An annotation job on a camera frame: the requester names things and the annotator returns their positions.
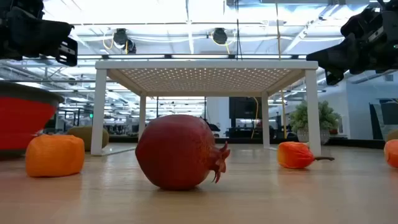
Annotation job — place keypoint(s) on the white perforated shelf riser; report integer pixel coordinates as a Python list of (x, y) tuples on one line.
[(202, 64)]

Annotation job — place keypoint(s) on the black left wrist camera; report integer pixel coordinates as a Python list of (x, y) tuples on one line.
[(18, 6)]

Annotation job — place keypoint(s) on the black wall display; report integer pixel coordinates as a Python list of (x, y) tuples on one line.
[(245, 107)]

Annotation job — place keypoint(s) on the brown kiwi fruit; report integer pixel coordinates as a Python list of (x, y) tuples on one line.
[(393, 136), (84, 135)]

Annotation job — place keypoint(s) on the small orange stemmed fruit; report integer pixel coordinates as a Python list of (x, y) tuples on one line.
[(392, 154), (293, 154)]

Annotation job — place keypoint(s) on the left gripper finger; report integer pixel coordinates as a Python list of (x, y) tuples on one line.
[(37, 34)]

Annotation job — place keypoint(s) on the black aluminium table frame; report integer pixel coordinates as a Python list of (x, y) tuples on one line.
[(242, 140)]

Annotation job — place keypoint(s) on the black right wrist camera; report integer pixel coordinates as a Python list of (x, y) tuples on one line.
[(357, 23)]

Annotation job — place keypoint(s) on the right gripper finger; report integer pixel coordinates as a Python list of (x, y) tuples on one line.
[(339, 56)]

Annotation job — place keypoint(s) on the green potted plant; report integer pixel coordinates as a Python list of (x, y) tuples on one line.
[(329, 118)]

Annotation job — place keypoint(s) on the red collapsible colander bowl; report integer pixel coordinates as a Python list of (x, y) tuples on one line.
[(21, 121)]

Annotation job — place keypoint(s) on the dark wall screen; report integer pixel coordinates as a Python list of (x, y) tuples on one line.
[(388, 113)]

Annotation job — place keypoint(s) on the dark red pomegranate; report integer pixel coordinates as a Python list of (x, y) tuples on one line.
[(177, 152)]

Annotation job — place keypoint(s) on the orange tangerine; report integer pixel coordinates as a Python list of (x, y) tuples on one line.
[(54, 155)]

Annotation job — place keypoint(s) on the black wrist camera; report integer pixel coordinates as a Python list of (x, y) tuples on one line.
[(18, 6), (357, 23)]

